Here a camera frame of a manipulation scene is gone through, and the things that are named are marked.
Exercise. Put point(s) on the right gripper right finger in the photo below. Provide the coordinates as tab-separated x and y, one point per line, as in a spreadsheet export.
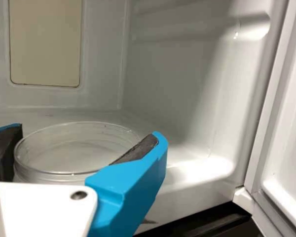
128	192

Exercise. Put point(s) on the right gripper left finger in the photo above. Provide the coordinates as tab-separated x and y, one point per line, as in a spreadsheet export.
5	150

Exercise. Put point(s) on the petri dish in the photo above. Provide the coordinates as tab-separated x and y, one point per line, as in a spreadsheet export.
64	153

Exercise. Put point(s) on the white incubator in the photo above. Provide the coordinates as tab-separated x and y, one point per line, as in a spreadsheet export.
175	74

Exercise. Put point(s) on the incubator door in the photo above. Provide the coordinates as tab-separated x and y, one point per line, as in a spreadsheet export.
286	123

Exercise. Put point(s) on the black platform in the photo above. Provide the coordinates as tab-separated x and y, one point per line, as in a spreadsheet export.
199	224

